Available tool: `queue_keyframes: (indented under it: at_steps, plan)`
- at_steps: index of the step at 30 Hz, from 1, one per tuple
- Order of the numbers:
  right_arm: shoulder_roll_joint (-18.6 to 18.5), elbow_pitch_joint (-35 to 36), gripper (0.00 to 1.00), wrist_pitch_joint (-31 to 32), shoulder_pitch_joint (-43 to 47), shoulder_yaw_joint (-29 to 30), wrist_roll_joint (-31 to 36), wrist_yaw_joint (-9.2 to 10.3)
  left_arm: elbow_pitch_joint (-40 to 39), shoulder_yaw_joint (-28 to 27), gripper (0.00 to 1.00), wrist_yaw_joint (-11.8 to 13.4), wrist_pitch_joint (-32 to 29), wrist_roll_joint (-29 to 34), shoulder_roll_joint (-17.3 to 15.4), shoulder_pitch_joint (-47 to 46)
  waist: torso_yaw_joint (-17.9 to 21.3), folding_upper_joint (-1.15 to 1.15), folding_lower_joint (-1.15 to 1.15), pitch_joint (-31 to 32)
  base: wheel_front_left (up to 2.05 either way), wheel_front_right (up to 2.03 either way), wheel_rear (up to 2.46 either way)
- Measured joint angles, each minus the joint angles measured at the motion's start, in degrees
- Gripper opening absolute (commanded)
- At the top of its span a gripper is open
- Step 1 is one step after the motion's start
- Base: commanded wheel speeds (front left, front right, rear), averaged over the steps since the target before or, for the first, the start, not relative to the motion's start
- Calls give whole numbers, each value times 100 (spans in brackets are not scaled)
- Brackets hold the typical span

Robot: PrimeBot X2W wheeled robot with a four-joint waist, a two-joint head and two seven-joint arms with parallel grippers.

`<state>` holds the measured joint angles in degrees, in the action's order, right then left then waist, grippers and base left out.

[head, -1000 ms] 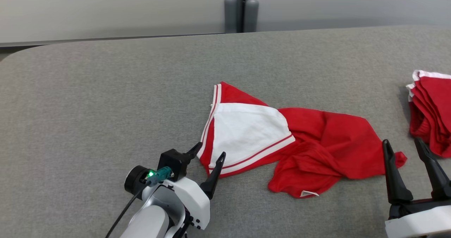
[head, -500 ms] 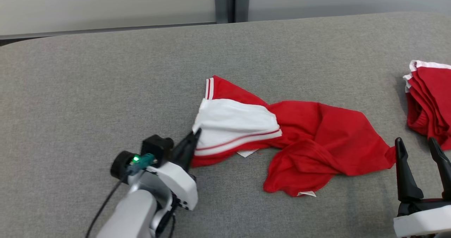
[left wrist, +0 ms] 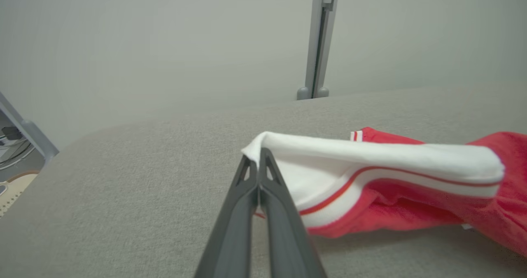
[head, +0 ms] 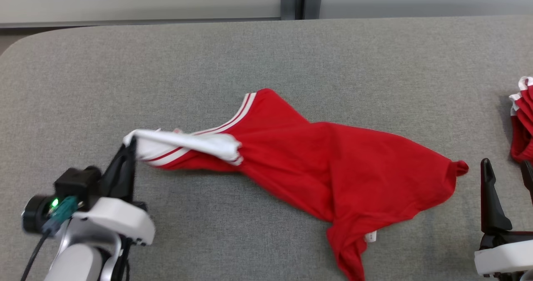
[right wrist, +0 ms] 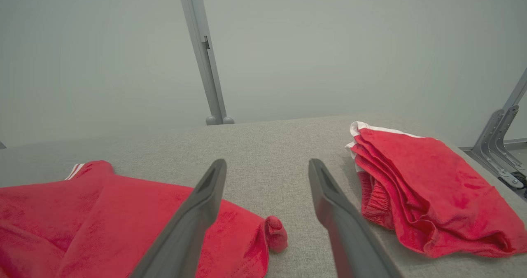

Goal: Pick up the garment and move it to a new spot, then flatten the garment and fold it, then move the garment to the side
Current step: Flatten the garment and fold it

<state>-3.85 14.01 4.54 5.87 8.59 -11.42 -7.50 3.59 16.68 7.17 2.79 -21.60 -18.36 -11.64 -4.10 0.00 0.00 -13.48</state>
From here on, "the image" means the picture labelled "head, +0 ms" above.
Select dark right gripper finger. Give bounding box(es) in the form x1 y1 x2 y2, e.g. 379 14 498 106
480 158 513 234
520 160 533 192

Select red jersey with white trim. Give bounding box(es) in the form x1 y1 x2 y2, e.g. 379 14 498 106
124 88 470 281

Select black camera cable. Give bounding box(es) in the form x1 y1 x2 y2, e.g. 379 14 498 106
20 231 49 281

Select red shorts with white stripe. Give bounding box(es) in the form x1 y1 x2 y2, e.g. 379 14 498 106
509 76 533 165

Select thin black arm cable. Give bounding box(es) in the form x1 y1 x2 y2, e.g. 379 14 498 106
119 239 132 281

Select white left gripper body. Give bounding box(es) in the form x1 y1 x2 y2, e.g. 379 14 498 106
62 197 156 281

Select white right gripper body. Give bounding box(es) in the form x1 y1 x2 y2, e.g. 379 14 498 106
475 230 533 279

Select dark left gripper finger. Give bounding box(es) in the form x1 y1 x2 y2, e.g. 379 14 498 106
99 145 128 201
121 137 137 203

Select teal cable connector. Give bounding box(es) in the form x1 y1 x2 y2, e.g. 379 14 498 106
42 196 79 236

